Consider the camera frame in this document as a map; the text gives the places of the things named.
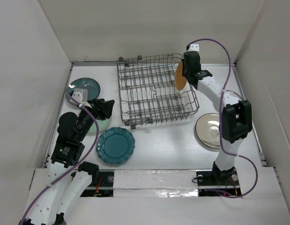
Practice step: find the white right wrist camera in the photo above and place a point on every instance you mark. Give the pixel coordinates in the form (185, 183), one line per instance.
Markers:
(193, 47)

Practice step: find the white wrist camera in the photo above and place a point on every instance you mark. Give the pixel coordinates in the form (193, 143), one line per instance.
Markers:
(193, 47)
(80, 96)

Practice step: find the light green plate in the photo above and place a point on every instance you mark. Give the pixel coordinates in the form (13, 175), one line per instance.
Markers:
(102, 125)

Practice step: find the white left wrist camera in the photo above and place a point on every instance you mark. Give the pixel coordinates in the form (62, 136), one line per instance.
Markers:
(80, 96)

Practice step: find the cream plate tree drawing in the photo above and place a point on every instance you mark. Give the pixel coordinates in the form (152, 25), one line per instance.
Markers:
(207, 131)

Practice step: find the dark teal glazed plate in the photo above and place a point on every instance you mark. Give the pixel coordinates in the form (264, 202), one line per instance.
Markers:
(91, 86)

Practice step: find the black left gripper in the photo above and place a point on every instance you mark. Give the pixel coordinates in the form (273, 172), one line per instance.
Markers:
(103, 108)

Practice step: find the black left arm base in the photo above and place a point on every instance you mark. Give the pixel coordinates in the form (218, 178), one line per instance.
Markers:
(104, 186)

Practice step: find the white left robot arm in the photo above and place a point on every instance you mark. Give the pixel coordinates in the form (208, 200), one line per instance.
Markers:
(69, 174)

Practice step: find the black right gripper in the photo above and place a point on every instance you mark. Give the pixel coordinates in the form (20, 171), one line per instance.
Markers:
(183, 73)

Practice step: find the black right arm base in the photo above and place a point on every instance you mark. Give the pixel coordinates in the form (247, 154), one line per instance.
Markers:
(208, 179)

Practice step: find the teal scalloped plate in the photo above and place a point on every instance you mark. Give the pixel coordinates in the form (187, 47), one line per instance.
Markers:
(115, 146)

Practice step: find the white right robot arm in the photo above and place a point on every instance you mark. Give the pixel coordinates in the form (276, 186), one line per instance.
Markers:
(235, 116)

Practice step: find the woven-pattern orange plate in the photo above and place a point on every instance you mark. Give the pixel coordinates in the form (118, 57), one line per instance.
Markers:
(180, 80)

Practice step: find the grey wire dish rack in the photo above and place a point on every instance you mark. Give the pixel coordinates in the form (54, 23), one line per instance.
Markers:
(147, 92)

